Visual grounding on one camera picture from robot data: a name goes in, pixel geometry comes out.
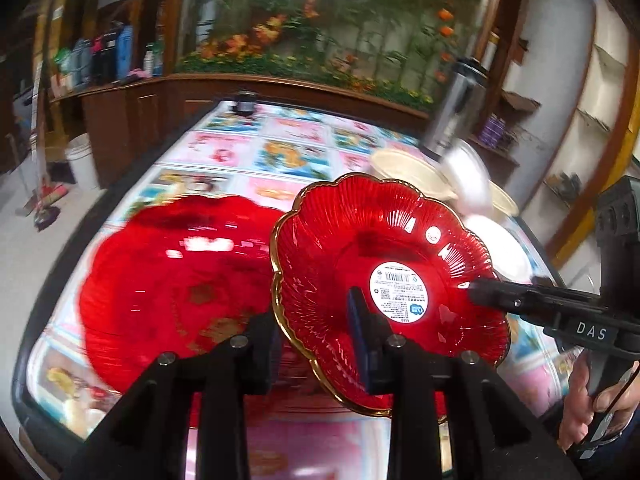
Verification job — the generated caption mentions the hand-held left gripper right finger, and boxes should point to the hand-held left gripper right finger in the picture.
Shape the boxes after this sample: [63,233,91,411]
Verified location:
[346,287,572,480]

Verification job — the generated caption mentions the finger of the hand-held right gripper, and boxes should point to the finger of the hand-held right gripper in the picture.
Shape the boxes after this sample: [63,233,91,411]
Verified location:
[467,279,601,328]

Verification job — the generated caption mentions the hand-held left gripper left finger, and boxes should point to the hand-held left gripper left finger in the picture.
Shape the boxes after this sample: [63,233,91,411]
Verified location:
[65,310,282,480]

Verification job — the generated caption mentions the white foam plate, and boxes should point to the white foam plate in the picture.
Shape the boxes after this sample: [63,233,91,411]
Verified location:
[462,214,532,281]

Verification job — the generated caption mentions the red glass plate white label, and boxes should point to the red glass plate white label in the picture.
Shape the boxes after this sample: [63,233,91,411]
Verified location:
[270,172,512,418]

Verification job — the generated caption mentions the white foam bowl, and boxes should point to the white foam bowl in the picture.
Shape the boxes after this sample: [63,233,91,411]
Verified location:
[442,139,493,211]

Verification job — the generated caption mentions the large beige paper bowl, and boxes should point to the large beige paper bowl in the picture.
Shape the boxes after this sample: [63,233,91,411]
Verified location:
[370,149,458,201]

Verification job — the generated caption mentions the person's right hand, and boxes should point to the person's right hand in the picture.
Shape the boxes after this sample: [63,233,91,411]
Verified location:
[557,352,640,453]

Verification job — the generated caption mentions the small beige paper bowl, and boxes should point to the small beige paper bowl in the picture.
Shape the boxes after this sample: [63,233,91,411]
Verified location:
[487,180,521,218]

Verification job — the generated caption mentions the purple bottles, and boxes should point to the purple bottles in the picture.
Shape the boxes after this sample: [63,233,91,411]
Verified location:
[477,114,506,148]

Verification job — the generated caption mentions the printed tablecloth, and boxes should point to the printed tablecloth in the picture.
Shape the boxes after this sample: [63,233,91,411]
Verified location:
[27,102,566,480]

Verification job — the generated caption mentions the wooden corner shelf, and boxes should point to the wooden corner shelf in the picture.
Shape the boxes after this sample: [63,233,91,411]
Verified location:
[470,35,543,201]

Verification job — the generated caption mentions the steel thermos flask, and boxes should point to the steel thermos flask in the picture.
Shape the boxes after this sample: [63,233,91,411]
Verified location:
[422,57,488,158]

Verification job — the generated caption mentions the small black jar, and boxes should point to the small black jar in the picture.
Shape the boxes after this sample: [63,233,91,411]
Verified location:
[232,91,258,115]

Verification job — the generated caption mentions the broom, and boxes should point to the broom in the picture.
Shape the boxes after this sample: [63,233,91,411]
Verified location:
[15,67,68,231]

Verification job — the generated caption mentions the white plastic bucket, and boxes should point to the white plastic bucket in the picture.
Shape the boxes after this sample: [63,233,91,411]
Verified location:
[65,133,101,191]

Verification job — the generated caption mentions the wooden cabinet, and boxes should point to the wooden cabinet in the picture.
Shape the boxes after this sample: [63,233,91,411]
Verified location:
[50,72,436,188]

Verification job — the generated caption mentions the row of bottles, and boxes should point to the row of bottles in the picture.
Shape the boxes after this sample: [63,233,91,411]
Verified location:
[52,25,166,91]

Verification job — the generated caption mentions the white wall shelf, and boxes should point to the white wall shelf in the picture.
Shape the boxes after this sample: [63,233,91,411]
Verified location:
[542,45,628,211]

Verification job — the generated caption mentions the flower wall mural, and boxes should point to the flower wall mural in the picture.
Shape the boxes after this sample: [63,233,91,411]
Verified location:
[175,0,493,106]

